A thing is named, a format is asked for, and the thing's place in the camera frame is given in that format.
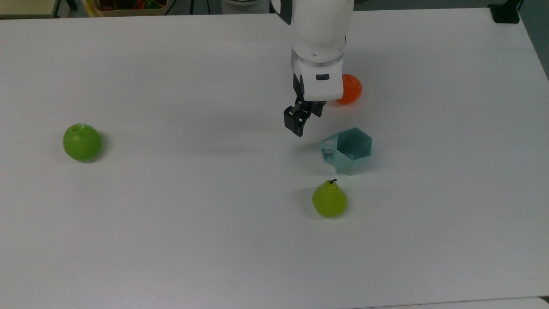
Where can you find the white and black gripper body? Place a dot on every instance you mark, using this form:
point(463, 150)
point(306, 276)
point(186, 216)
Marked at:
point(321, 88)

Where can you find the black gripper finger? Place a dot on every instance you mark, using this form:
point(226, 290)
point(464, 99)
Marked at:
point(318, 108)
point(296, 120)

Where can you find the light blue hexagonal mug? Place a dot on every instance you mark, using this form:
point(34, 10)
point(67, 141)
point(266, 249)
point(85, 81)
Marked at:
point(348, 161)

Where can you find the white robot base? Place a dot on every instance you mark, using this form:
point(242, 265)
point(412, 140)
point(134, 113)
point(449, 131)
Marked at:
point(245, 6)

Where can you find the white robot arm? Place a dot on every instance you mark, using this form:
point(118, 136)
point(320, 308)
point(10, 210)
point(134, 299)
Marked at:
point(319, 30)

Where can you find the orange toy fruit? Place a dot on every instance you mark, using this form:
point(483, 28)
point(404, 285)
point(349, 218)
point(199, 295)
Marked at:
point(352, 90)

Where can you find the yellow-green toy pear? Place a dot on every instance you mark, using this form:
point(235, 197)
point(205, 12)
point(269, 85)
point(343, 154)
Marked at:
point(329, 201)

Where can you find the black table clamp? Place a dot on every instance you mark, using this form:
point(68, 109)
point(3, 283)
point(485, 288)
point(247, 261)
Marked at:
point(505, 13)

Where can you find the bin of toy fruit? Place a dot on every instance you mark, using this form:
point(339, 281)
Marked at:
point(128, 6)

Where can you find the green toy apple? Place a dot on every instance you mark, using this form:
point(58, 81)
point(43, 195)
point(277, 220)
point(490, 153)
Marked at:
point(82, 143)

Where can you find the beige side desk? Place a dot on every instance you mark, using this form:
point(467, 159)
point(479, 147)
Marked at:
point(25, 7)

